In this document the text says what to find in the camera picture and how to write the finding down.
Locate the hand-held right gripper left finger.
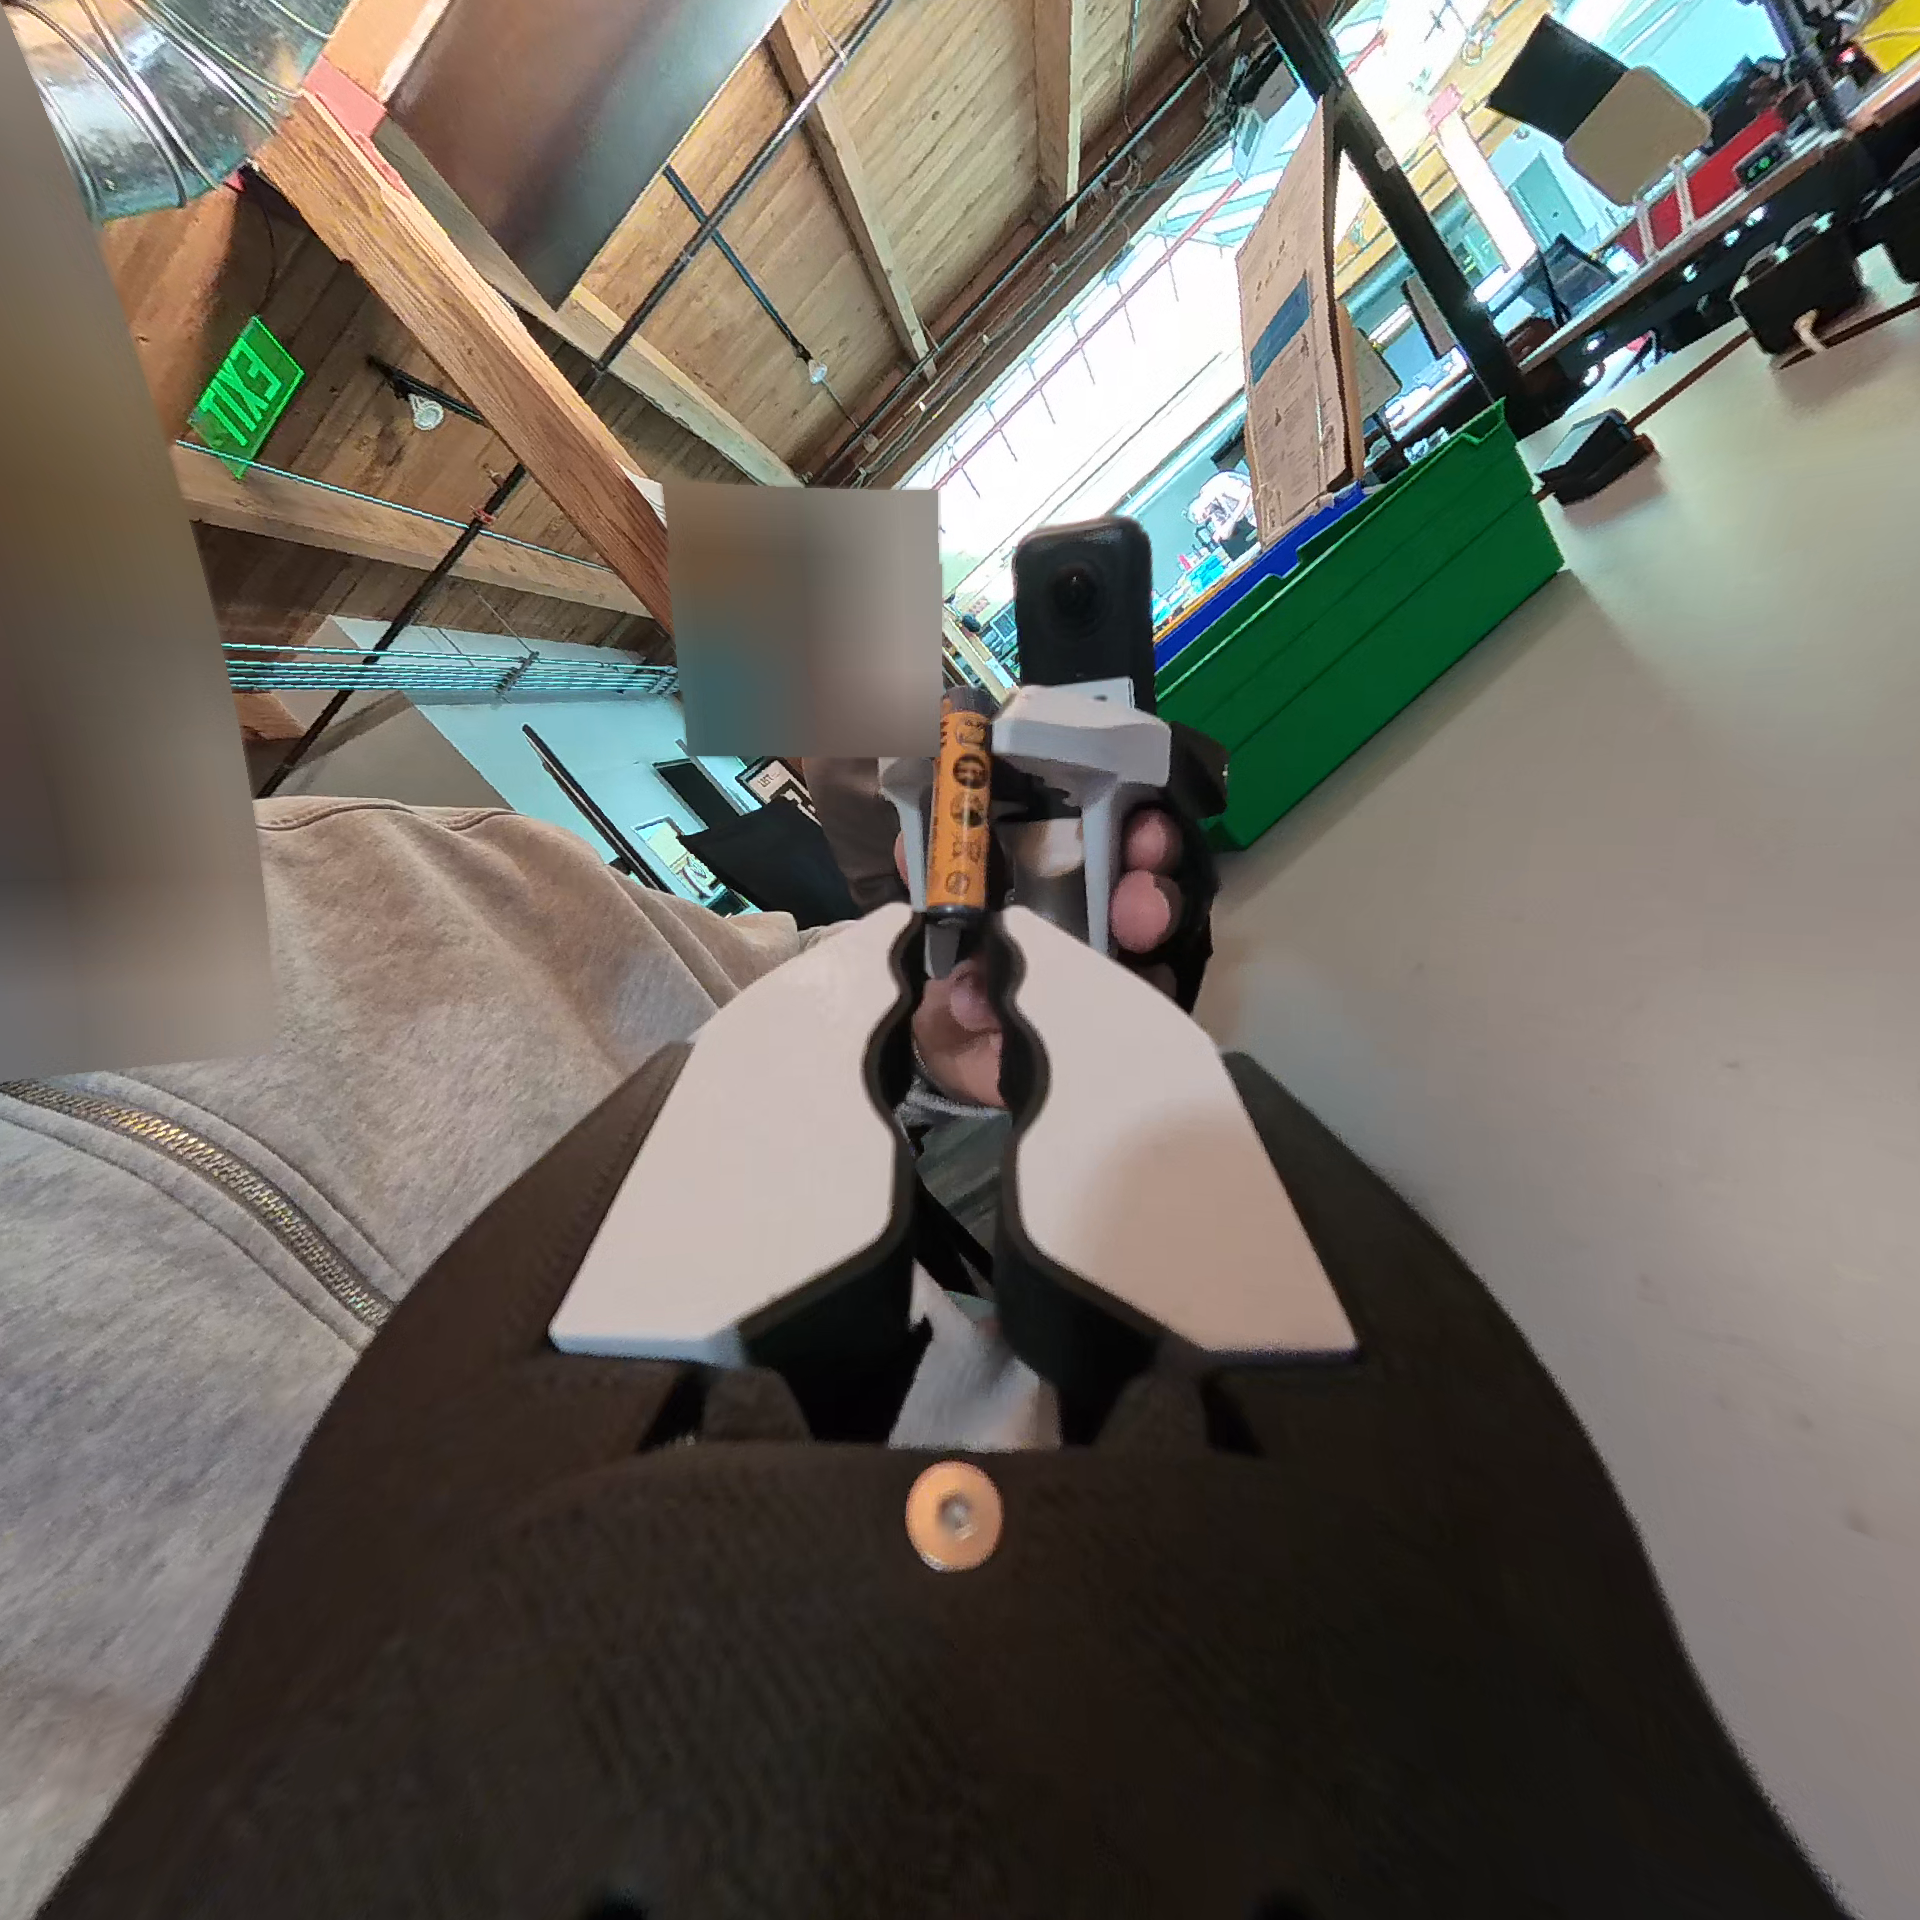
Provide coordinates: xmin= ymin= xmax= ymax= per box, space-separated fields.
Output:
xmin=547 ymin=901 xmax=922 ymax=1368

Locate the green exit sign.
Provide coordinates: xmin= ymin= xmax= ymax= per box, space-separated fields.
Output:
xmin=182 ymin=312 xmax=308 ymax=484

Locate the red bin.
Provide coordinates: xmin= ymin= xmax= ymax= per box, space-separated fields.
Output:
xmin=1677 ymin=107 xmax=1790 ymax=201

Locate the wooden roof beam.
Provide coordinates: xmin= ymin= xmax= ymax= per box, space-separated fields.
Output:
xmin=247 ymin=82 xmax=676 ymax=633

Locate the small black box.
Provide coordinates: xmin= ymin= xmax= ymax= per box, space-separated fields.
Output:
xmin=1534 ymin=404 xmax=1654 ymax=507

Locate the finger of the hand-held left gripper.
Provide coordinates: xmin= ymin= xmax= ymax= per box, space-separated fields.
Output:
xmin=877 ymin=750 xmax=951 ymax=912
xmin=991 ymin=678 xmax=1173 ymax=962

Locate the green plastic bin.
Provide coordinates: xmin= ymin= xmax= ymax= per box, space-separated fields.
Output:
xmin=1151 ymin=398 xmax=1565 ymax=857

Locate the orange battery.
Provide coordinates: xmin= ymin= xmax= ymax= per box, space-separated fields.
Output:
xmin=915 ymin=689 xmax=1008 ymax=980

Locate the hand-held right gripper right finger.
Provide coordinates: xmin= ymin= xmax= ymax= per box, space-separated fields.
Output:
xmin=989 ymin=902 xmax=1362 ymax=1368

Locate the blue plastic bin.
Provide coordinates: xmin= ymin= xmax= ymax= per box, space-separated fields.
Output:
xmin=1149 ymin=521 xmax=1367 ymax=672

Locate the black pillar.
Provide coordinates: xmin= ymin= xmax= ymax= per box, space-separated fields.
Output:
xmin=1258 ymin=0 xmax=1554 ymax=441

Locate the person's grey hoodie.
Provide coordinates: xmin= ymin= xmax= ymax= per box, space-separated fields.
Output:
xmin=0 ymin=796 xmax=840 ymax=1920

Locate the large silver duct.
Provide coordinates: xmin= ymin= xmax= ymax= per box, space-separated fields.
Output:
xmin=28 ymin=0 xmax=396 ymax=227

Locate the black beige board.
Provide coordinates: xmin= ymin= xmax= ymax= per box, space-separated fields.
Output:
xmin=1487 ymin=17 xmax=1711 ymax=209

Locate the person's left forearm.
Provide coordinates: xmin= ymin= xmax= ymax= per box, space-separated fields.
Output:
xmin=891 ymin=1083 xmax=1058 ymax=1449

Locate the cardboard sheet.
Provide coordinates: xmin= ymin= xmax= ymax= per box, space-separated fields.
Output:
xmin=1235 ymin=96 xmax=1407 ymax=553

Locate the black office chair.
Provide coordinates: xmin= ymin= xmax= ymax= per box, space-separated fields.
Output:
xmin=682 ymin=803 xmax=859 ymax=928

